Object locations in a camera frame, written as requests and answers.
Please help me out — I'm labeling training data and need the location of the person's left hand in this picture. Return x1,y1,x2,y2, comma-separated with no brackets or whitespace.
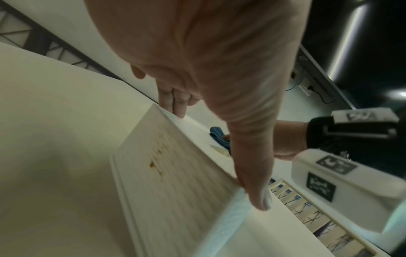
84,0,313,211

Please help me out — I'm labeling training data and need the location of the person's right hand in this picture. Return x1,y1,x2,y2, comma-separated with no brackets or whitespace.
273,119,309,162

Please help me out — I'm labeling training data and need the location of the blue cleaning cloth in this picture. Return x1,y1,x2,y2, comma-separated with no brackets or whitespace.
209,126,232,151

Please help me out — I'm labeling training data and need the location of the white tissue box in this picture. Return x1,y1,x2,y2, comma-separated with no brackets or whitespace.
109,103,247,257

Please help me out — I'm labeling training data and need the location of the black right wristband with markers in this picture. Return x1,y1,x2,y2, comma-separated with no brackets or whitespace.
305,108,401,155

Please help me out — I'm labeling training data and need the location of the cream slatted chair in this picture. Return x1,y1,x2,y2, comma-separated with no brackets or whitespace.
267,178,381,257

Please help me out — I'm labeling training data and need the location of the white wall socket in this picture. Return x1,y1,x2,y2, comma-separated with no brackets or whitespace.
298,77,313,96

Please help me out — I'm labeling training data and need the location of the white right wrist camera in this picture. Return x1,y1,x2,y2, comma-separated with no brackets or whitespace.
291,148,406,234

